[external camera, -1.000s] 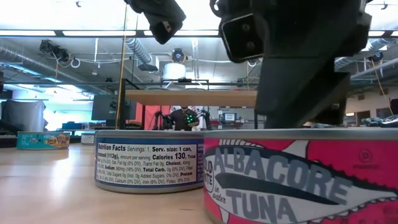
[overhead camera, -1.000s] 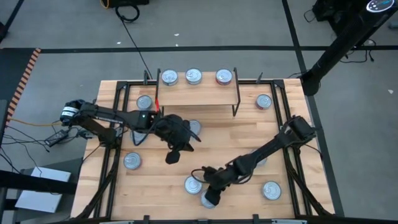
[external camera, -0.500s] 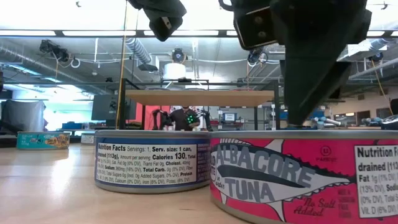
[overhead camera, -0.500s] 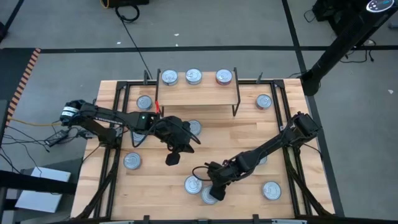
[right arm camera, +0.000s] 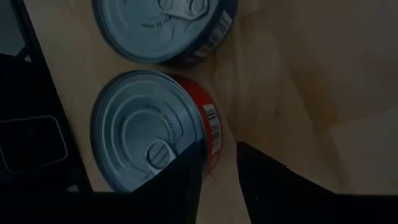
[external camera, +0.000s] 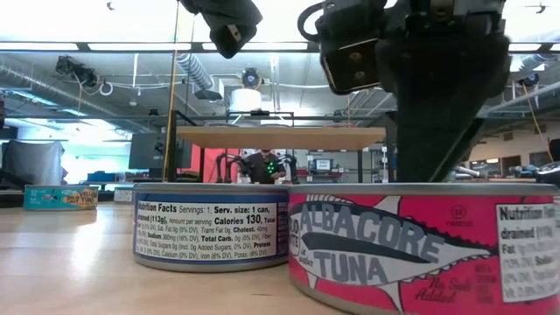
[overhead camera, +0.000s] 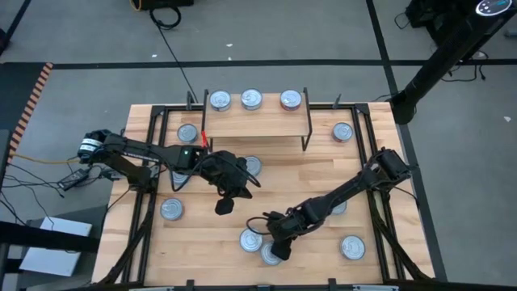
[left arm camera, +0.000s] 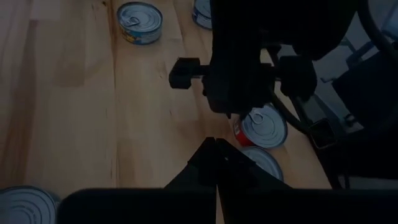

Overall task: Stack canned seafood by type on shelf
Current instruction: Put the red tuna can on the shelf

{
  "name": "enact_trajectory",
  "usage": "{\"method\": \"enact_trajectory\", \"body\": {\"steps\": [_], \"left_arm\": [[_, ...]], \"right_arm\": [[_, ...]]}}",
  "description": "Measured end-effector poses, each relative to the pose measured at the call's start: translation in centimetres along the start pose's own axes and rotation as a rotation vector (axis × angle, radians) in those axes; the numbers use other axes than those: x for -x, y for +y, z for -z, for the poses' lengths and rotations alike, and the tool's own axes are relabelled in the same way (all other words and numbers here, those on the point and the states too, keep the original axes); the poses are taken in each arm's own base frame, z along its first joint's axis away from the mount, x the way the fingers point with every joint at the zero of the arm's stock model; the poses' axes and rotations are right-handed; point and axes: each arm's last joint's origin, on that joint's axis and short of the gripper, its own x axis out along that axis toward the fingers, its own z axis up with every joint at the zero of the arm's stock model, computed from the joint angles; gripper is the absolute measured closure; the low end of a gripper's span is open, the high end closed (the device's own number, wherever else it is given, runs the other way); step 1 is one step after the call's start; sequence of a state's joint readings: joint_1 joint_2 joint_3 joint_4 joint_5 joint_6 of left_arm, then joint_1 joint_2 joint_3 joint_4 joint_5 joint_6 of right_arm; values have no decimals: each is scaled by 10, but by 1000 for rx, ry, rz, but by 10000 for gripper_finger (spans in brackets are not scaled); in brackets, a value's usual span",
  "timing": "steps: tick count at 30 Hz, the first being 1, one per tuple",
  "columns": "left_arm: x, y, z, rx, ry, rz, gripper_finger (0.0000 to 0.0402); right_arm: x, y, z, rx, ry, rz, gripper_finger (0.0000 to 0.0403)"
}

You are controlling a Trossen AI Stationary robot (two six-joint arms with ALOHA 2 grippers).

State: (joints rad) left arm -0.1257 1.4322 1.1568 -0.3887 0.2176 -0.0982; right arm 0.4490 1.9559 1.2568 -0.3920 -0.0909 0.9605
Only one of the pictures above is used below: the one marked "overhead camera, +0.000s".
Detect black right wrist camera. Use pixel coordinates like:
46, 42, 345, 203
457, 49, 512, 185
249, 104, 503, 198
270, 240, 292, 262

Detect yellow floor cable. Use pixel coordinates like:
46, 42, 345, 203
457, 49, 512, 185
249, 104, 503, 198
8, 152, 82, 166

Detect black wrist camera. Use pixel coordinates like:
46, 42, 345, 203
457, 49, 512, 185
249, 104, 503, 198
214, 196, 236, 217
270, 240, 292, 262

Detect white flat box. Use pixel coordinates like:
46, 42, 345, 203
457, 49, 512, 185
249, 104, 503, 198
18, 217, 93, 278

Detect black bar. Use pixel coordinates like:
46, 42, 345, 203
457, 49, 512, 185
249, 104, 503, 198
0, 220, 102, 255

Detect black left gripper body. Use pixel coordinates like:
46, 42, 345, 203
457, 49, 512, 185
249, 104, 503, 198
201, 150, 259, 200

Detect orange black hazard tape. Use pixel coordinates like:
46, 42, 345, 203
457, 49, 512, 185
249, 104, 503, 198
6, 62, 54, 165

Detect dark grey connector box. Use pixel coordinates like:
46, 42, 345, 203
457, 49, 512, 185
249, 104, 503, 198
99, 169, 124, 182

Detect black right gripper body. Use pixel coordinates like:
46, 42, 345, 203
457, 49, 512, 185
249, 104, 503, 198
268, 200, 326, 242

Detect black aluminium table frame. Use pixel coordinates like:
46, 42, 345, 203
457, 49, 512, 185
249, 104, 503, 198
91, 103, 437, 291

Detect long black floor cable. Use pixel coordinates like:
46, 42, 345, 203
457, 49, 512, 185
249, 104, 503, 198
148, 4, 199, 104

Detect blue white label tuna can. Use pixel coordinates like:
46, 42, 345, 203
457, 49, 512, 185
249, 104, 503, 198
239, 228, 264, 254
245, 155, 263, 178
209, 89, 233, 112
176, 122, 200, 145

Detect wooden shelf black metal legs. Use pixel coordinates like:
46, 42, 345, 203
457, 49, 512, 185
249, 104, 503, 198
200, 87, 314, 154

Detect red label seafood can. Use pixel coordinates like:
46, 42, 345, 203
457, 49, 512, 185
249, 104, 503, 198
260, 241, 284, 267
160, 197, 185, 221
331, 121, 355, 144
280, 89, 303, 112

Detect black box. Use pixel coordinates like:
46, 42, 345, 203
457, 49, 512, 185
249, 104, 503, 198
139, 0, 195, 10

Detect black power adapter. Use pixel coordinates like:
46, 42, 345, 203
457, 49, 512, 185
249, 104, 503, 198
57, 168, 90, 192

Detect black equipment case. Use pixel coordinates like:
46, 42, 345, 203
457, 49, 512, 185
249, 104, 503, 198
406, 0, 445, 29

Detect black floor mat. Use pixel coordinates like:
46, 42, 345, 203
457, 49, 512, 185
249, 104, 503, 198
0, 64, 45, 130

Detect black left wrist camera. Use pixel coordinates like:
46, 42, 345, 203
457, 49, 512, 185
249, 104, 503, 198
214, 196, 236, 217

